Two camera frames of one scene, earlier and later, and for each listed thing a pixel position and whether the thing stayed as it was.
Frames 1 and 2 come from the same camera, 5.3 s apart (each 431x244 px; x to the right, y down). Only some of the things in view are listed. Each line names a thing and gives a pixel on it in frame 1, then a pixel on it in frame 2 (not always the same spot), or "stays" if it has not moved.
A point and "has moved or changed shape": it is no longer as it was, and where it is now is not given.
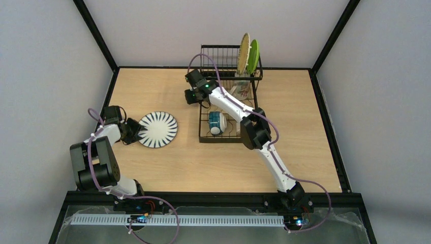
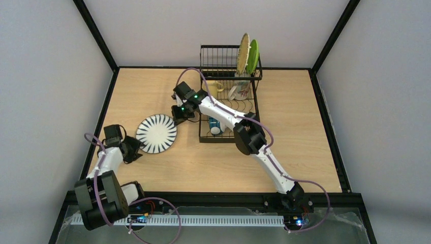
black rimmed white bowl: (217, 122) stays
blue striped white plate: (161, 129) has moved or changed shape
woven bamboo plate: (243, 53) stays
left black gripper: (131, 129) → (132, 148)
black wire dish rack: (219, 62) stays
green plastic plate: (253, 56) stays
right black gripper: (190, 97) → (180, 112)
